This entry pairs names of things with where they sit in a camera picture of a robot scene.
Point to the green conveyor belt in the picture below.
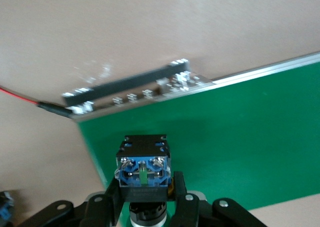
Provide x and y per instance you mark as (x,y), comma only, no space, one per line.
(225,142)

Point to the yellow push button switch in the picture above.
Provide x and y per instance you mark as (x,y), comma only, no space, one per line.
(4,207)

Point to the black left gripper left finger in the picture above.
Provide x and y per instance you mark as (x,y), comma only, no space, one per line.
(100,212)

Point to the green push button switch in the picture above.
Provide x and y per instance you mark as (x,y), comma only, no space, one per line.
(142,162)

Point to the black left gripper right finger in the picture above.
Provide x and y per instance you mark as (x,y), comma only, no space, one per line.
(192,212)

